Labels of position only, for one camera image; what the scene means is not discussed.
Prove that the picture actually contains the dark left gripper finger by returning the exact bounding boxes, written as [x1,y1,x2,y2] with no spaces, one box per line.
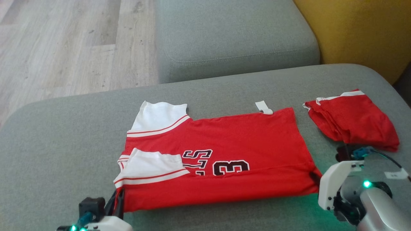
[115,189,125,219]
[108,190,118,216]

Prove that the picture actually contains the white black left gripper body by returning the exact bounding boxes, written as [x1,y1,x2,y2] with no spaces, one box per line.
[85,216,133,231]

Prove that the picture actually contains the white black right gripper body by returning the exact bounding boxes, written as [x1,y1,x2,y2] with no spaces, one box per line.
[319,160,365,212]

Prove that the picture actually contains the red shorts with white stripes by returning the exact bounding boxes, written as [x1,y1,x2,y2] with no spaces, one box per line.
[302,90,400,152]

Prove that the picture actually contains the red Bulls basketball jersey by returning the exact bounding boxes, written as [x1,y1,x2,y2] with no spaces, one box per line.
[114,100,322,213]

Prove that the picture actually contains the large grey sofa seat cushion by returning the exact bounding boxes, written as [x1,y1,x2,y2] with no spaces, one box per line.
[0,64,411,231]

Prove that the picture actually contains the yellow upholstered cushion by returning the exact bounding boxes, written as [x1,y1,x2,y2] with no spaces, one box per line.
[293,0,411,85]

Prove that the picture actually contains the small grey sofa cushion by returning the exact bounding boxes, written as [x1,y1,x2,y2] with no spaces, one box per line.
[155,0,321,84]

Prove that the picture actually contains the left cable with teal plug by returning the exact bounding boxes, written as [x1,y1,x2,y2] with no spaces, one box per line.
[75,212,94,231]

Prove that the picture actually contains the cable with teal plug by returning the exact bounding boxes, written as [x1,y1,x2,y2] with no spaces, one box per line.
[352,147,411,182]
[75,212,94,231]

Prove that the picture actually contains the right cable with teal plug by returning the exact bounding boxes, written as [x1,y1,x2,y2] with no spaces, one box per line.
[352,147,411,182]

